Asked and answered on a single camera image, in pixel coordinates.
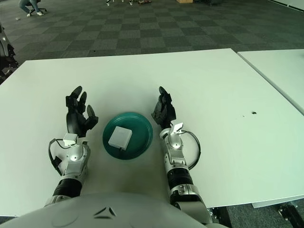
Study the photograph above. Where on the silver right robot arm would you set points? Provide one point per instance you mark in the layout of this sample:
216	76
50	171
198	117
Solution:
175	152

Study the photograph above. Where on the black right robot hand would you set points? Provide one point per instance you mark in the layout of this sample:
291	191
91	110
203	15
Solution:
165	111

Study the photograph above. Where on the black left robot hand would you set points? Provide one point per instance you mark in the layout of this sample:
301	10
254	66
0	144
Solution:
74	121

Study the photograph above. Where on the crouching person in jeans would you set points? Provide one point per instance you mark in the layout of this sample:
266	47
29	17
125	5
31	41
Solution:
25	4

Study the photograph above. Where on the teal round plate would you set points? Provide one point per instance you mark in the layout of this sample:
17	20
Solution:
140	133

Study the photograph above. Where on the white charger block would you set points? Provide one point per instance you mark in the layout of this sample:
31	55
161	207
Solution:
120	137

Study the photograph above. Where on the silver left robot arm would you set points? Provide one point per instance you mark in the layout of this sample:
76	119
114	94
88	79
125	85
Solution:
74	161

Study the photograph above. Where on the white side table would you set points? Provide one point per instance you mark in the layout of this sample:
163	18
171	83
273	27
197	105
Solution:
280	71

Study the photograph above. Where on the cardboard box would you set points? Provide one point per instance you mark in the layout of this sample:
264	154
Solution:
184	1

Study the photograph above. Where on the grey robot torso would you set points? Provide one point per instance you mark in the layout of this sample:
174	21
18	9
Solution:
107	213

